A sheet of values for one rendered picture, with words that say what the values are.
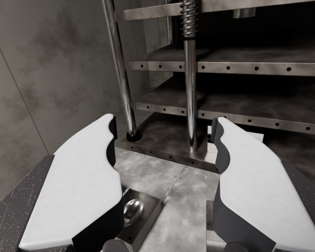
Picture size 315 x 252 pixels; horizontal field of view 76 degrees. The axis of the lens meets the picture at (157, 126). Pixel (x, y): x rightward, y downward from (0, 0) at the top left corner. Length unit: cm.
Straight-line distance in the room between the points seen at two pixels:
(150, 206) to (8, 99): 204
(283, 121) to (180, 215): 61
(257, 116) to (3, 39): 233
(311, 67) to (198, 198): 67
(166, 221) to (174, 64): 72
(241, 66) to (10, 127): 228
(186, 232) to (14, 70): 227
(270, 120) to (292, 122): 8
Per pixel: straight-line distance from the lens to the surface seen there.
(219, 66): 99
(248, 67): 98
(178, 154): 119
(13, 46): 262
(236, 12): 123
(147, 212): 82
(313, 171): 123
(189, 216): 89
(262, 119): 106
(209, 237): 74
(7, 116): 257
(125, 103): 124
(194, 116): 108
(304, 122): 107
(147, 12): 113
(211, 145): 118
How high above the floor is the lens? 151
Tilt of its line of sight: 29 degrees down
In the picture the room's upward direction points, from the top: 7 degrees counter-clockwise
